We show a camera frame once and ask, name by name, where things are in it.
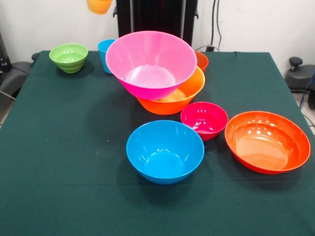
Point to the dark green tablecloth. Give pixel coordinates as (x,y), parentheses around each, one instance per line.
(197,196)

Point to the wide red-orange bowl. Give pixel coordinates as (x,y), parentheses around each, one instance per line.
(267,143)

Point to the large magenta bowl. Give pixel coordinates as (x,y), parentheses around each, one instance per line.
(150,54)

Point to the small red-orange bowl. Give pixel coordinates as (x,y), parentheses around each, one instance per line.
(202,61)

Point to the grey pedestal foot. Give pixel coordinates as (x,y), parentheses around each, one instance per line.
(12,78)
(299,78)

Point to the large orange bowl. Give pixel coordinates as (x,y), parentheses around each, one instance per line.
(194,83)

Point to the green bowl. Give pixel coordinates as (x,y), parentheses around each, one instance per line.
(68,55)

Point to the blue bowl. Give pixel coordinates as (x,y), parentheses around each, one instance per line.
(165,152)

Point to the small crimson bowl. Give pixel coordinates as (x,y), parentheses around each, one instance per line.
(204,120)

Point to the yellow cup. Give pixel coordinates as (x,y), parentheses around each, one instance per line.
(99,6)

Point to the blue cup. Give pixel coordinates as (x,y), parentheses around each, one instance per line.
(103,56)

